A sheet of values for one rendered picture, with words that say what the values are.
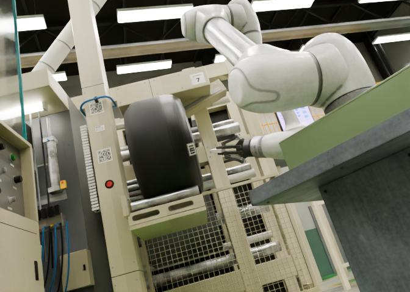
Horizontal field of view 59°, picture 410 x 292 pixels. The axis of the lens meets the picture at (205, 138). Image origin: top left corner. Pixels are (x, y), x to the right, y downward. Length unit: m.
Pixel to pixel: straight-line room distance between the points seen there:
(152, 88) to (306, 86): 1.54
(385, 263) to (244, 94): 0.51
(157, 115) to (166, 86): 0.64
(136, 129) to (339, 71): 1.03
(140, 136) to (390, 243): 1.17
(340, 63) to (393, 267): 0.52
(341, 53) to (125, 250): 1.28
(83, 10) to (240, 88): 1.72
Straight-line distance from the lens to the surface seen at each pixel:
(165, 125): 1.74
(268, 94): 0.96
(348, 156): 0.81
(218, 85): 2.53
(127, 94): 2.41
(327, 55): 1.06
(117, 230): 1.86
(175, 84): 2.39
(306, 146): 0.96
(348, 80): 1.04
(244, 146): 1.49
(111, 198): 1.89
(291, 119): 1.56
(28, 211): 1.76
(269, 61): 0.98
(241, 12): 1.57
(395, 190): 0.91
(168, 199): 1.76
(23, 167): 1.83
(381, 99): 0.89
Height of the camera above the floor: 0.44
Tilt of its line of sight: 22 degrees up
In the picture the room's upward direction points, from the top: 16 degrees counter-clockwise
